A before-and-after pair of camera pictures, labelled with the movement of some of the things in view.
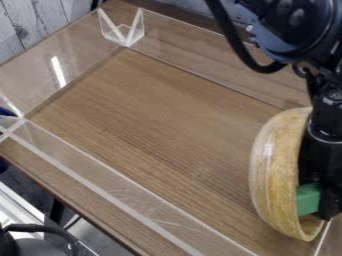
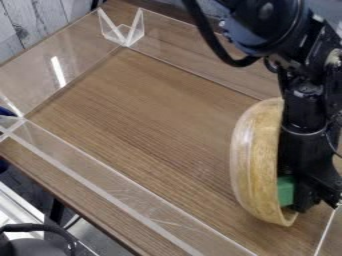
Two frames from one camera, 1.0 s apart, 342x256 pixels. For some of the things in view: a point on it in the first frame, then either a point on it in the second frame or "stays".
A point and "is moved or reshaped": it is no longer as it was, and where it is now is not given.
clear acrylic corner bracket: x=122 y=34 stays
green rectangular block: x=309 y=194 is moved or reshaped
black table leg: x=56 y=211 stays
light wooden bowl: x=273 y=174 is moved or reshaped
